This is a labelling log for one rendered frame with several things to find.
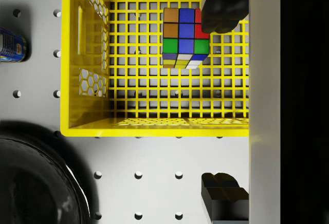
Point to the yellow basket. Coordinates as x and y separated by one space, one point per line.
87 129

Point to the puzzle cube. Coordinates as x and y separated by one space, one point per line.
186 39

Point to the flat-sided can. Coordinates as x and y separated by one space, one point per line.
11 45

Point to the black plate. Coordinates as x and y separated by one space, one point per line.
33 183

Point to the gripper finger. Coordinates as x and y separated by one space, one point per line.
223 10
226 201

